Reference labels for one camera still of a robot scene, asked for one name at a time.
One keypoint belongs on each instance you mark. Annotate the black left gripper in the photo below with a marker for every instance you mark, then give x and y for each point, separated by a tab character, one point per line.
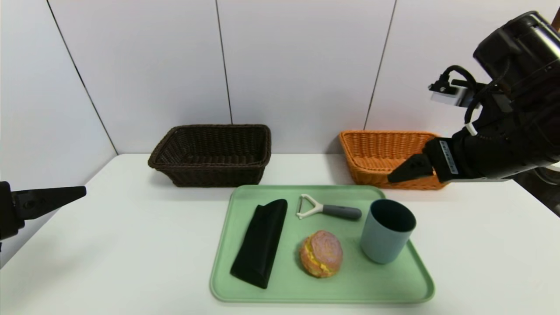
5	211

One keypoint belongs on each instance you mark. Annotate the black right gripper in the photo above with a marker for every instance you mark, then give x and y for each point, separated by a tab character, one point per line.
445	159

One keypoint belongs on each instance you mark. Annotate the blue-grey plastic cup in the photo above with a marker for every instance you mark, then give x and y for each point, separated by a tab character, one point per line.
380	240

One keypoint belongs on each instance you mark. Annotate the pink and yellow cream bun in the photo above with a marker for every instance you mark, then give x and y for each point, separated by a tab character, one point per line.
321	253

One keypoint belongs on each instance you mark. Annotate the black glasses case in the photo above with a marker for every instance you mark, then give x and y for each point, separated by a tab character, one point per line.
260	240

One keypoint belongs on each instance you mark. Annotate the orange wicker basket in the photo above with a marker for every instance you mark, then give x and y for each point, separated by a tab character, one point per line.
376	153

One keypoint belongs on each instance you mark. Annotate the dark brown wicker basket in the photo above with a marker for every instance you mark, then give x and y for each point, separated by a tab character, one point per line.
210	175

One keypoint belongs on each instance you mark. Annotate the light green plastic tray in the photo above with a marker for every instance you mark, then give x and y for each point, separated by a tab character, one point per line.
350	280

